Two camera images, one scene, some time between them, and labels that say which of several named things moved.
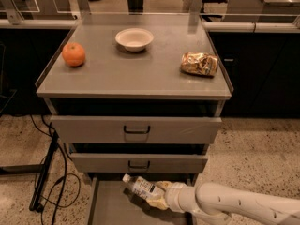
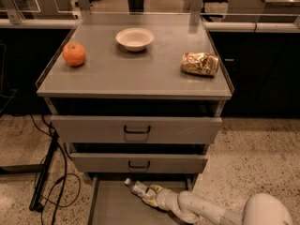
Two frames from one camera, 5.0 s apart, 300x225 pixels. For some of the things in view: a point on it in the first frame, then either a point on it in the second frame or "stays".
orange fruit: [74, 54] stays
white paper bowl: [134, 39] stays
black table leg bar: [36, 204] stays
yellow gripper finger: [163, 184] → [157, 187]
